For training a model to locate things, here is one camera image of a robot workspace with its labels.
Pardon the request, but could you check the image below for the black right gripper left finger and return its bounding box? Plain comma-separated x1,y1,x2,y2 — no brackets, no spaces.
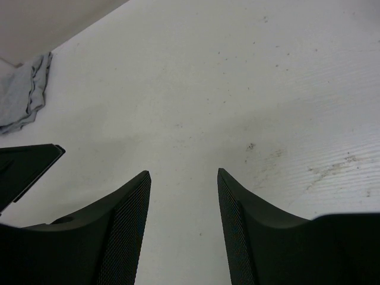
1,171,151,284

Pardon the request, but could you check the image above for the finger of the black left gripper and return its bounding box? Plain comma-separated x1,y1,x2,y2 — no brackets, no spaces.
1,144,65,211

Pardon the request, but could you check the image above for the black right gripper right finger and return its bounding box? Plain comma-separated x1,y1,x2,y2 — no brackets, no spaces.
217,169,379,284

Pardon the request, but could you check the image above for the folded grey tank top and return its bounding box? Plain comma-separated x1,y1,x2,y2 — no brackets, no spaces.
1,52,53,135

